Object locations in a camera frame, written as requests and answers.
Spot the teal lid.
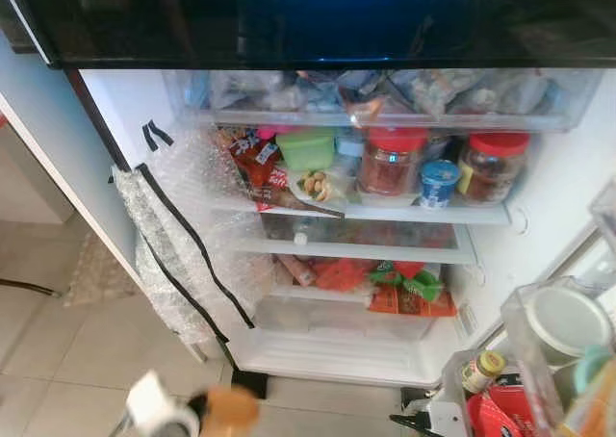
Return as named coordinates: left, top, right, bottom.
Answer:
left=573, top=346, right=615, bottom=390

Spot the small jar yellow lid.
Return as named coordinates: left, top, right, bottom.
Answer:
left=460, top=350, right=506, bottom=395

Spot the clear crisper drawer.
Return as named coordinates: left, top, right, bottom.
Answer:
left=255, top=293, right=463, bottom=342

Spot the green food packet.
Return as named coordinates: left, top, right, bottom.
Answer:
left=373, top=261, right=446, bottom=301

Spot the red-lid jar of chili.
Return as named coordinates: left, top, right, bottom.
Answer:
left=358, top=126, right=429, bottom=197

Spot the bubble wrap sheet black tape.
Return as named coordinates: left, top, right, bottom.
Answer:
left=111, top=119, right=280, bottom=347

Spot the white lidded round container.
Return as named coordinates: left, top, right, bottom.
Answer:
left=527, top=285, right=613, bottom=361

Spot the small white container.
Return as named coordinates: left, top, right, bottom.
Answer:
left=335, top=134, right=365, bottom=161

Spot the clear bottle white cap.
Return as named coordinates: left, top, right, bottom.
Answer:
left=292, top=220, right=333, bottom=247

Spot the red-lid jar yellow label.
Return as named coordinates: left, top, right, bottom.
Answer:
left=457, top=131, right=530, bottom=205

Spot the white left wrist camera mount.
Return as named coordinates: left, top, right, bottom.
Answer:
left=125, top=370, right=198, bottom=437

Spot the green plastic container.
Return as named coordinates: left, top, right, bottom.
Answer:
left=276, top=127, right=336, bottom=171

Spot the clear drawer with frozen bags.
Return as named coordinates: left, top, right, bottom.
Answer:
left=164, top=68, right=605, bottom=132

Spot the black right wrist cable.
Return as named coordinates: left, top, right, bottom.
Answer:
left=390, top=413, right=432, bottom=436

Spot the red snack packet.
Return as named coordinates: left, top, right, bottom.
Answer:
left=217, top=127, right=282, bottom=207

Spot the orange carton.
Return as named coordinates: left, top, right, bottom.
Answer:
left=563, top=365, right=616, bottom=437

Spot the red food packet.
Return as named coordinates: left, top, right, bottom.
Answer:
left=316, top=257, right=374, bottom=292

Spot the red flour box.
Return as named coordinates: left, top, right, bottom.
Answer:
left=467, top=384, right=540, bottom=437

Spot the tan round bowl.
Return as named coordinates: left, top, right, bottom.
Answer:
left=200, top=387, right=261, bottom=436

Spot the white open fridge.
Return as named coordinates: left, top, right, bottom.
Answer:
left=0, top=0, right=616, bottom=399

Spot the clear fridge door bin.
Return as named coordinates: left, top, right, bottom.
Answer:
left=500, top=278, right=616, bottom=399

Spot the blue yoghurt cup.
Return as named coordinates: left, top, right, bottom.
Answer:
left=421, top=160, right=461, bottom=209

